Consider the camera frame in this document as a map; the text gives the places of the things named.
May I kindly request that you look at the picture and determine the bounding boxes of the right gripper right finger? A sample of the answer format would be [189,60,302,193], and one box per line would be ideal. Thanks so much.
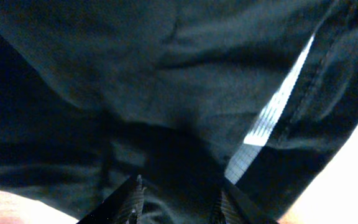
[211,179,278,224]

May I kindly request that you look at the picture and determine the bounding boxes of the dark green shorts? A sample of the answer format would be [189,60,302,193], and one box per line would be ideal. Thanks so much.
[0,0,358,223]

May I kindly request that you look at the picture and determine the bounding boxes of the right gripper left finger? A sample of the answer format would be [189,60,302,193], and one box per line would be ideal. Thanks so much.
[77,175,146,224]

